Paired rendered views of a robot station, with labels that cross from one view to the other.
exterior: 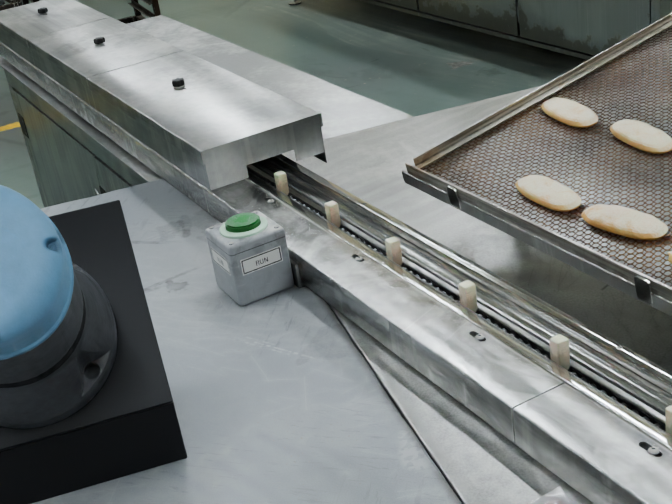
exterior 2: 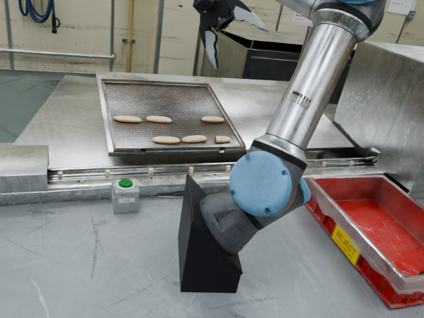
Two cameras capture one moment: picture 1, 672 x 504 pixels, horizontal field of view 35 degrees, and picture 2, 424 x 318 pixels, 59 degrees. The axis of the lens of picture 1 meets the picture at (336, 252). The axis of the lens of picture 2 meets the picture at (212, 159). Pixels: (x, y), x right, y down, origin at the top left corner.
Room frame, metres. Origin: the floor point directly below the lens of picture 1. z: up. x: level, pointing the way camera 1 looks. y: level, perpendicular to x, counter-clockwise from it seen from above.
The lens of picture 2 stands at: (0.83, 1.00, 1.50)
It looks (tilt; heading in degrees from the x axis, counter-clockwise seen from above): 27 degrees down; 271
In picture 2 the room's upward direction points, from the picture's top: 10 degrees clockwise
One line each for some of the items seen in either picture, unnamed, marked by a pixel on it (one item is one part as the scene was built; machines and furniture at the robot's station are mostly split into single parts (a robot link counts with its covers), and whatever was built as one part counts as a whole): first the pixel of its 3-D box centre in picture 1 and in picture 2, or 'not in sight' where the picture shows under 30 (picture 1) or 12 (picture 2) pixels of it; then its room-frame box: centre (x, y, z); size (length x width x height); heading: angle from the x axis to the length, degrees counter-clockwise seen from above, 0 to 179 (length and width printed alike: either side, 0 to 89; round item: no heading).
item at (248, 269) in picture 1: (254, 269); (124, 200); (1.09, 0.10, 0.84); 0.08 x 0.08 x 0.11; 25
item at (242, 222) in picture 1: (243, 226); (125, 184); (1.09, 0.10, 0.90); 0.04 x 0.04 x 0.02
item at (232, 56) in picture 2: not in sight; (301, 86); (0.14, -2.88, 0.51); 1.93 x 1.05 x 1.02; 25
